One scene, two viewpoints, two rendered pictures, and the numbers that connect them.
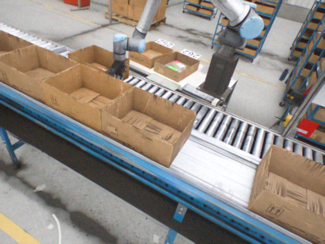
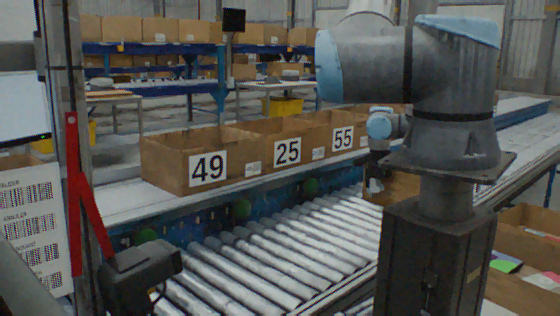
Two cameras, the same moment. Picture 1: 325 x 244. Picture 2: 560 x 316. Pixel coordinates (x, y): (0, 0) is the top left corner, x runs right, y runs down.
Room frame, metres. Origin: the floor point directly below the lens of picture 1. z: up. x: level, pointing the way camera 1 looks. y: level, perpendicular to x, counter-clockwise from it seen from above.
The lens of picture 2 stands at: (1.79, -1.30, 1.40)
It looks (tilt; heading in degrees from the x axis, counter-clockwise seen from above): 15 degrees down; 113
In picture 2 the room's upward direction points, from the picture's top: 1 degrees clockwise
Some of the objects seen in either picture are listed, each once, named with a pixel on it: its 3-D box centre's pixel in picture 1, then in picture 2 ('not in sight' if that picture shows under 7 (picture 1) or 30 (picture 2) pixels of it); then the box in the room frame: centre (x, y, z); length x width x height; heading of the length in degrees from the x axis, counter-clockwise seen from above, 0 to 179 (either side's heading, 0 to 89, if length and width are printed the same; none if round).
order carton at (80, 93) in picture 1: (90, 96); (275, 142); (1.02, 0.43, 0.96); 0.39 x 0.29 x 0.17; 69
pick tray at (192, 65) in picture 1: (177, 66); (518, 270); (2.00, -0.04, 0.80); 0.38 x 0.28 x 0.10; 151
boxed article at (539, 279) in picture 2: (178, 65); (543, 286); (2.07, -0.05, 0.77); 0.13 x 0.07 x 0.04; 44
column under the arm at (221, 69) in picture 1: (220, 72); (430, 278); (1.77, -0.41, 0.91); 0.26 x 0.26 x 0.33; 64
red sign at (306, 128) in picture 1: (301, 126); not in sight; (1.29, -0.96, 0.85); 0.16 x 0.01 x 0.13; 69
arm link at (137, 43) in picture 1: (136, 44); (382, 125); (1.52, 0.28, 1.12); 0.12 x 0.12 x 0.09; 8
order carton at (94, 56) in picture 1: (99, 66); (415, 179); (1.63, 0.60, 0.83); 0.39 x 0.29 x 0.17; 66
